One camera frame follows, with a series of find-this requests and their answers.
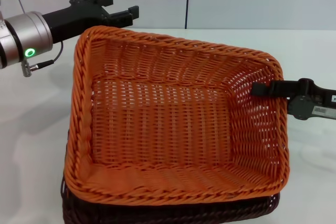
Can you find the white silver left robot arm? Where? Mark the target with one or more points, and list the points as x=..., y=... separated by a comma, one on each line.
x=29, y=32

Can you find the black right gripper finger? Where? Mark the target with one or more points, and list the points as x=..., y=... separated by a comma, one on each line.
x=278, y=89

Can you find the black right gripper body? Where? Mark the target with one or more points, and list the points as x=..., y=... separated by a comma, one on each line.
x=307, y=100

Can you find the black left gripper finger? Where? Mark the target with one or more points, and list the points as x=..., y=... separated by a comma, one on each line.
x=120, y=19
x=107, y=0

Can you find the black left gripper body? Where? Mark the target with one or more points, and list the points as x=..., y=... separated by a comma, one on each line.
x=78, y=16

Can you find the orange wicker basket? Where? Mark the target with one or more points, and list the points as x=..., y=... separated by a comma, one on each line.
x=162, y=108

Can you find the dark brown wicker basket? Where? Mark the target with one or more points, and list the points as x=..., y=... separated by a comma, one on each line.
x=157, y=211

